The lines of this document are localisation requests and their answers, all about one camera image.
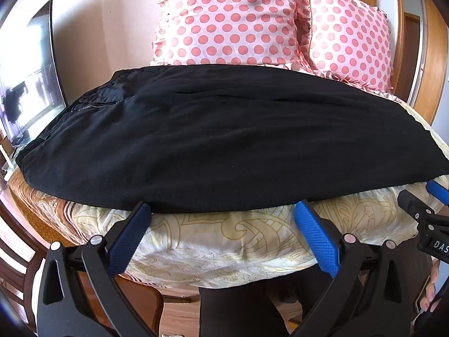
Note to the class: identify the black pants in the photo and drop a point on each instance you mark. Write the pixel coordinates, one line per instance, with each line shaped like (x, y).
(210, 140)

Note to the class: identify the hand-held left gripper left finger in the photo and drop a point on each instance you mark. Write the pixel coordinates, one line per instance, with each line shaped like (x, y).
(128, 233)

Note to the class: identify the pink polka-dot pillow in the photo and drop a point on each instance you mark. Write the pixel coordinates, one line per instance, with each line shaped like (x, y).
(224, 17)
(347, 35)

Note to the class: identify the wooden chair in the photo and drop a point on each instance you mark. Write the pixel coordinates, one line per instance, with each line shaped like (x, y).
(19, 266)

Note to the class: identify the person's black-clad legs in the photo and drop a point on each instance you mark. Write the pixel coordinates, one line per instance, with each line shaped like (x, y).
(242, 312)

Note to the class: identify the glass television stand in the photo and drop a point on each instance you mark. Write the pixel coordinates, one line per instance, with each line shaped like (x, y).
(8, 163)

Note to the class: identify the yellow patterned bedspread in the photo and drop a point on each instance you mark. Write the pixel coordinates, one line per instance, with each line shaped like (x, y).
(228, 245)

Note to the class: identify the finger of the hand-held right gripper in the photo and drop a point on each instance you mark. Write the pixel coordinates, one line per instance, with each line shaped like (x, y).
(438, 190)
(415, 206)

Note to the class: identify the flat screen television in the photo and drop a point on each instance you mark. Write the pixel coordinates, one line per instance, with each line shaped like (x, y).
(31, 77)

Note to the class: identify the wooden door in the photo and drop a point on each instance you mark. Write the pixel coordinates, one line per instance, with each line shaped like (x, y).
(435, 63)

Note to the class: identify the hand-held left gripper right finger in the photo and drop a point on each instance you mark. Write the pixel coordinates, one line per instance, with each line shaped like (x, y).
(315, 235)

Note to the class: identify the person's right hand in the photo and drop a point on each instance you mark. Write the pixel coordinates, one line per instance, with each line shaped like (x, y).
(429, 289)

